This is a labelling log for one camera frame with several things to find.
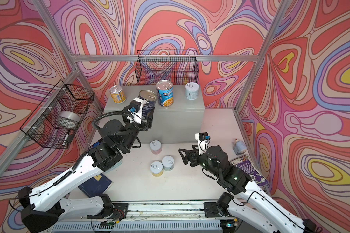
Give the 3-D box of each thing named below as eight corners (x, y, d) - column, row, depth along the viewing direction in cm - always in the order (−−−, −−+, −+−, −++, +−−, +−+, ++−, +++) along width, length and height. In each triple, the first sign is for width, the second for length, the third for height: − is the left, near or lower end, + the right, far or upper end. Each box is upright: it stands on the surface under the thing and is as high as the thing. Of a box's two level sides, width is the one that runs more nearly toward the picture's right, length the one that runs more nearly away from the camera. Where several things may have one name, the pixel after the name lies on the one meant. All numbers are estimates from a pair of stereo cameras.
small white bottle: (233, 156, 96) (238, 149, 89) (230, 145, 101) (234, 138, 94) (242, 156, 96) (247, 149, 89) (239, 145, 101) (243, 138, 94)
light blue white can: (162, 171, 89) (161, 167, 84) (163, 159, 94) (162, 155, 89) (174, 171, 89) (174, 167, 84) (174, 159, 94) (174, 155, 89)
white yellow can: (150, 176, 86) (149, 173, 82) (152, 164, 91) (151, 160, 87) (162, 176, 86) (162, 173, 82) (163, 164, 91) (162, 160, 87)
